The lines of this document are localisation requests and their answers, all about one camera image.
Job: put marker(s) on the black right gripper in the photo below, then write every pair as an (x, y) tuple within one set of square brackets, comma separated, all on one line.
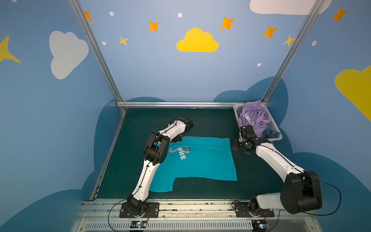
[(239, 146)]

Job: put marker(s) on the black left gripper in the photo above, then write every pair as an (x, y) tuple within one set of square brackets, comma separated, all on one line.
[(178, 137)]

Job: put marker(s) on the white plastic laundry basket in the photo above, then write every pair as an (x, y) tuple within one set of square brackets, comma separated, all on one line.
[(238, 108)]

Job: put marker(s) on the teal printed t-shirt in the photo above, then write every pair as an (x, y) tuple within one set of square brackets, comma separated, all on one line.
[(200, 157)]

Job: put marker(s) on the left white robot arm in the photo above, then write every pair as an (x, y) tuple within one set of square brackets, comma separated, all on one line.
[(155, 153)]

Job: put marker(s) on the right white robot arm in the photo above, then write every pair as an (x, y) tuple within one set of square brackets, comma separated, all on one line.
[(301, 190)]

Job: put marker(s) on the dark blue t-shirt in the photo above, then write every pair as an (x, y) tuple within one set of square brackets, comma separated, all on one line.
[(270, 132)]

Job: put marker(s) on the purple t-shirt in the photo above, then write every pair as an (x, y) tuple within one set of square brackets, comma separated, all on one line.
[(253, 114)]

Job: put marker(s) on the right green circuit board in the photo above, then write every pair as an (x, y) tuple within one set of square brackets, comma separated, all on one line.
[(259, 226)]

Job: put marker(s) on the green circuit board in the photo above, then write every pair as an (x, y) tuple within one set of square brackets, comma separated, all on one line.
[(259, 226), (142, 224)]

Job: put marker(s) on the left green circuit board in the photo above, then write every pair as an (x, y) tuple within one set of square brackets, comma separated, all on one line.
[(142, 224)]

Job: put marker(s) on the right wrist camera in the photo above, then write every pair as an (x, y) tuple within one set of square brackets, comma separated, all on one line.
[(247, 132)]

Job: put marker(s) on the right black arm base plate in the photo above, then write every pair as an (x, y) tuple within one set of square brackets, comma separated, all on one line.
[(243, 210)]

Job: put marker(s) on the rear horizontal aluminium frame bar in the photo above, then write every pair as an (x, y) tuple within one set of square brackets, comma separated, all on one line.
[(181, 104)]

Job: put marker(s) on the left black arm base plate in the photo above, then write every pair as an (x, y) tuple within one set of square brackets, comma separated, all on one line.
[(149, 210)]

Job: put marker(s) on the front aluminium rail base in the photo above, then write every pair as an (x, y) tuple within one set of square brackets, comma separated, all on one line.
[(178, 215)]

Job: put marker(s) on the right aluminium frame post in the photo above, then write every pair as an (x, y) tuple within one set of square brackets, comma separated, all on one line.
[(300, 37)]

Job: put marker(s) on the aluminium frame post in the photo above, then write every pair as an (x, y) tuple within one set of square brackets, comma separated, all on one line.
[(300, 37), (81, 17)]

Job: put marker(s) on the left aluminium frame post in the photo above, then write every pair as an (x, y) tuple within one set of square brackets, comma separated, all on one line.
[(81, 17)]

